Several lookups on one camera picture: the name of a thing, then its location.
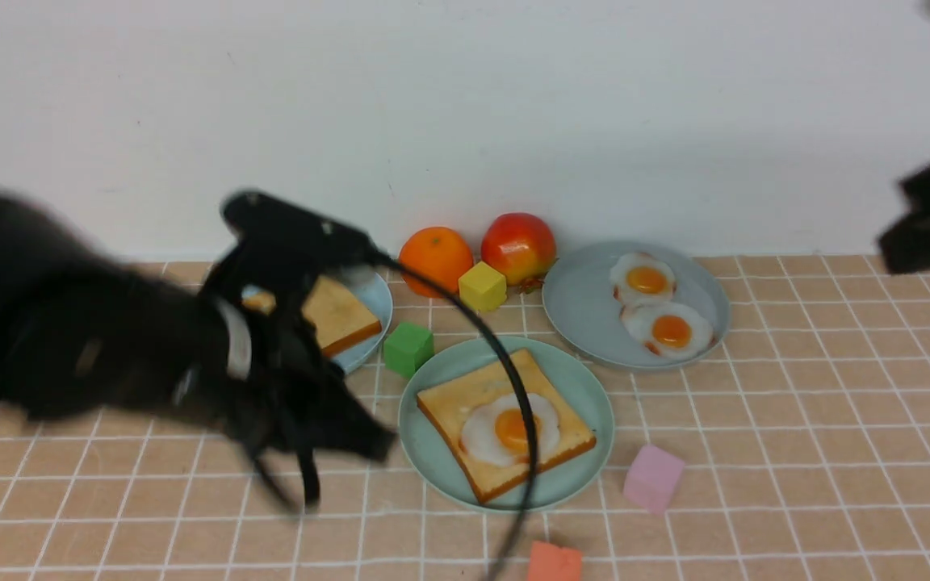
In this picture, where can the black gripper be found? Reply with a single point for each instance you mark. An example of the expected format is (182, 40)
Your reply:
(261, 375)

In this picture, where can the toast slice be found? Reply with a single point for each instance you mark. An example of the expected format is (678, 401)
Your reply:
(350, 317)
(447, 406)

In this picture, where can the fried egg front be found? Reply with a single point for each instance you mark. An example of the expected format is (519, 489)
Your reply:
(495, 433)

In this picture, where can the fried egg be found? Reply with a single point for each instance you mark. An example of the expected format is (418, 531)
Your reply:
(668, 330)
(640, 279)
(495, 433)

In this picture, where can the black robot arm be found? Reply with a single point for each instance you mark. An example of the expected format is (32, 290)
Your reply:
(79, 331)

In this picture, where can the green cube block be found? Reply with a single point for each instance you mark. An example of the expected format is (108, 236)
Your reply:
(407, 349)

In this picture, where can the light blue plate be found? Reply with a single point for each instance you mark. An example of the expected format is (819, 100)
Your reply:
(293, 353)

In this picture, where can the orange fruit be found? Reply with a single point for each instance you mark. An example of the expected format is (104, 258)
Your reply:
(440, 253)

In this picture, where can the yellow cube block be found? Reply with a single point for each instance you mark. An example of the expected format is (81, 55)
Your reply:
(483, 288)

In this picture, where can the red yellow apple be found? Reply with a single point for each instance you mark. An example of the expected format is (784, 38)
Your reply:
(522, 247)

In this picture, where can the teal centre plate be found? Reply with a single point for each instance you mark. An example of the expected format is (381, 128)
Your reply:
(433, 458)

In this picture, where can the coral red cube block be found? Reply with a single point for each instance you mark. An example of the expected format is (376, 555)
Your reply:
(550, 562)

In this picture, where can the grey-blue egg plate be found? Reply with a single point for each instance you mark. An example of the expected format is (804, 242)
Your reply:
(579, 302)

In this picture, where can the pink cube block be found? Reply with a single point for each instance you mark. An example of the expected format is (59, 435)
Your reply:
(653, 478)

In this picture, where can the fried egg back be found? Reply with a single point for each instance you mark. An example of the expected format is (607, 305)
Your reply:
(640, 279)

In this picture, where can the fried egg right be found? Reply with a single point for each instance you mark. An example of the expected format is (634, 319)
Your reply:
(668, 330)

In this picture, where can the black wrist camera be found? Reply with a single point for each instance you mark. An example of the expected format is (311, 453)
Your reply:
(298, 231)

